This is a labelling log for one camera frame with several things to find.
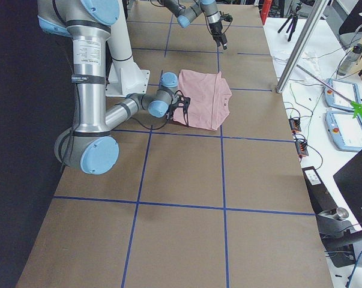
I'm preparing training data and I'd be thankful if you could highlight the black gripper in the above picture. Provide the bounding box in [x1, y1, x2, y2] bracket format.
[207, 11, 232, 50]
[167, 95, 191, 127]

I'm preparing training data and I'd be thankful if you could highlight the pink t-shirt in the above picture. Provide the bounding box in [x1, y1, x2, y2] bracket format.
[178, 70, 232, 131]

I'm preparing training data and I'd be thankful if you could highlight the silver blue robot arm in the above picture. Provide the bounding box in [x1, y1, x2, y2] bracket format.
[152, 0, 233, 50]
[37, 1, 183, 175]

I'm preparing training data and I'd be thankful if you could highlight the black tripod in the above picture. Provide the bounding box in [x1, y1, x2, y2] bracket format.
[277, 5, 301, 42]

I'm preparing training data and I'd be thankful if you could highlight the orange black terminal block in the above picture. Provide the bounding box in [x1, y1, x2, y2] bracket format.
[289, 118, 301, 134]

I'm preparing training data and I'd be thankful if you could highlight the water bottle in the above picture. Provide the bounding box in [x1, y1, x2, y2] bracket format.
[337, 43, 362, 76]

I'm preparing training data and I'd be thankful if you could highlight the upper blue teach pendant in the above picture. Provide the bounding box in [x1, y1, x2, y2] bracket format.
[324, 78, 361, 112]

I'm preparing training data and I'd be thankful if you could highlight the blue teach pendant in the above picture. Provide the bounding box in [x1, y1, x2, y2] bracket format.
[325, 111, 362, 152]
[324, 78, 361, 112]

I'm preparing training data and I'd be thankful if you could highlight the lower blue teach pendant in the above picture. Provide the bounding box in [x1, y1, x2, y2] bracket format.
[325, 111, 362, 152]

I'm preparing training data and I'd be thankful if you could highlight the black power box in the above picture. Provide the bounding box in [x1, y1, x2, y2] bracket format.
[301, 165, 343, 238]

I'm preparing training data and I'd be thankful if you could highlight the black monitor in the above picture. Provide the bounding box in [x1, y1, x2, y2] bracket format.
[333, 150, 362, 223]

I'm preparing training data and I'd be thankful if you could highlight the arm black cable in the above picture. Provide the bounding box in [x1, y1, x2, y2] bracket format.
[129, 89, 184, 131]

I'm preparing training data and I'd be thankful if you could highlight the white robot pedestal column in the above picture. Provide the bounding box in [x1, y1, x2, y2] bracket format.
[106, 1, 150, 97]

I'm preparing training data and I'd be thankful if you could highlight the aluminium frame post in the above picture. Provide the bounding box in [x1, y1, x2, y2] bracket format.
[276, 0, 328, 94]

